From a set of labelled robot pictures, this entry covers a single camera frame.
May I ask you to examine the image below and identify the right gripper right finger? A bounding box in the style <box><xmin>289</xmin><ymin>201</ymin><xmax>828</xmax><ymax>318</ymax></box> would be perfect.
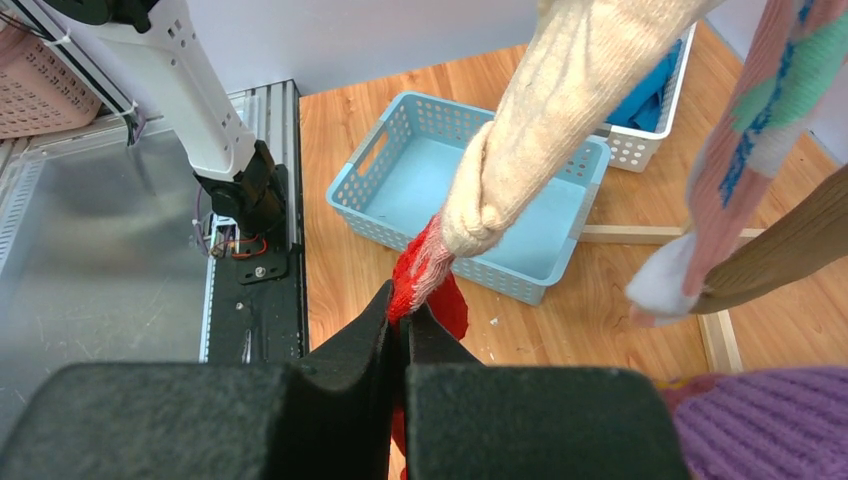
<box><xmin>400</xmin><ymin>309</ymin><xmax>690</xmax><ymax>479</ymax></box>

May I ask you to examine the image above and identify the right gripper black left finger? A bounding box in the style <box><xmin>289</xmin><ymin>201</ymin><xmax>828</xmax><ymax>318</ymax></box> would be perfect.
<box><xmin>1</xmin><ymin>284</ymin><xmax>395</xmax><ymax>479</ymax></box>

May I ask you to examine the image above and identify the purple striped sock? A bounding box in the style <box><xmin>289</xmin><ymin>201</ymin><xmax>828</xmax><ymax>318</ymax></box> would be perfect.
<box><xmin>656</xmin><ymin>366</ymin><xmax>847</xmax><ymax>479</ymax></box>

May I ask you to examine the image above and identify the red and cream sock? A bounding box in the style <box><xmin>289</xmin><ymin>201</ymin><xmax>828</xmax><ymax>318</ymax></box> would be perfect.
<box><xmin>386</xmin><ymin>0</ymin><xmax>723</xmax><ymax>480</ymax></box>

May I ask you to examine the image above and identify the pink patterned sock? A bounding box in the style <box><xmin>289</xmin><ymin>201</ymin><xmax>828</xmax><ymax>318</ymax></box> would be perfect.
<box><xmin>626</xmin><ymin>1</ymin><xmax>847</xmax><ymax>327</ymax></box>

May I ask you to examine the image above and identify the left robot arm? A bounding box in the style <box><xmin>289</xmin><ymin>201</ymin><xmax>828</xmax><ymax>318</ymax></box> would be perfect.
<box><xmin>49</xmin><ymin>1</ymin><xmax>287</xmax><ymax>245</ymax></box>

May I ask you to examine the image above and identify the light blue plastic basket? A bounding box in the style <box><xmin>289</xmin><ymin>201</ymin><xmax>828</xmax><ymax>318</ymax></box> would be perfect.
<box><xmin>326</xmin><ymin>91</ymin><xmax>611</xmax><ymax>305</ymax></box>

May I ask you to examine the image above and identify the wooden drying rack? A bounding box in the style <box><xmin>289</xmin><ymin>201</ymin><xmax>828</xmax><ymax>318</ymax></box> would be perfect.
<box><xmin>578</xmin><ymin>223</ymin><xmax>767</xmax><ymax>376</ymax></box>

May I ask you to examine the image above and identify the white plastic basket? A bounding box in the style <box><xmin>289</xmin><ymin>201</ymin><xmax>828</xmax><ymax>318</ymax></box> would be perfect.
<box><xmin>595</xmin><ymin>25</ymin><xmax>696</xmax><ymax>173</ymax></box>

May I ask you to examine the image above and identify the blue cloth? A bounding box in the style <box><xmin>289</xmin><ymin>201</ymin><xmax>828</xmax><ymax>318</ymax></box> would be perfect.
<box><xmin>606</xmin><ymin>40</ymin><xmax>682</xmax><ymax>132</ymax></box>

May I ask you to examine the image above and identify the brown sock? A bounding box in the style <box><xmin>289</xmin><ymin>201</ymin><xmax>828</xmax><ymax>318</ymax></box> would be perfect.
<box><xmin>693</xmin><ymin>166</ymin><xmax>847</xmax><ymax>314</ymax></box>

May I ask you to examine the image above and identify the pink plastic basket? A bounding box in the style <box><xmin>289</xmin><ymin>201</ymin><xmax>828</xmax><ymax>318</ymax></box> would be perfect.
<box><xmin>1</xmin><ymin>26</ymin><xmax>102</xmax><ymax>140</ymax></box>

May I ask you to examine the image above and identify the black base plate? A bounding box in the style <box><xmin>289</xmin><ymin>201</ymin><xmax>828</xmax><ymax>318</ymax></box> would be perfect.
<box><xmin>198</xmin><ymin>79</ymin><xmax>311</xmax><ymax>366</ymax></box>

